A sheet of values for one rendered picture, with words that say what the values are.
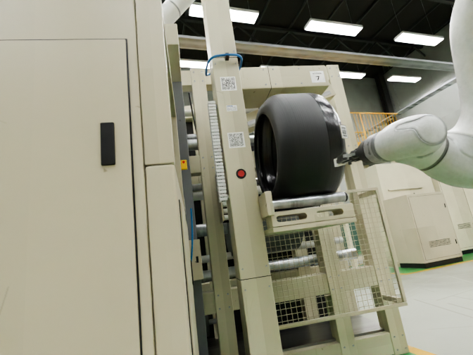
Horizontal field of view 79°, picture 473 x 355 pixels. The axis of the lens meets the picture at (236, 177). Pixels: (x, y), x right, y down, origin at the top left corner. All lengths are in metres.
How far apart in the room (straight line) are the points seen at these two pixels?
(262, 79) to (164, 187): 1.40
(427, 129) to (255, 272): 0.80
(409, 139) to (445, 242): 5.50
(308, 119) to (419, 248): 4.80
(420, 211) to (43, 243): 5.77
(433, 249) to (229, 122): 5.11
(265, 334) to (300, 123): 0.84
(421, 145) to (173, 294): 0.62
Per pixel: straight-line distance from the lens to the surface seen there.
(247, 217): 1.23
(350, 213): 1.28
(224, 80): 1.45
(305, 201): 1.23
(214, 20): 1.66
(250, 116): 1.82
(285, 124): 1.20
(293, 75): 1.89
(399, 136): 0.80
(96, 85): 0.57
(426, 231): 5.97
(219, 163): 1.27
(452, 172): 0.89
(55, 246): 0.51
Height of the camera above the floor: 0.75
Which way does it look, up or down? 14 degrees up
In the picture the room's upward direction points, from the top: 8 degrees counter-clockwise
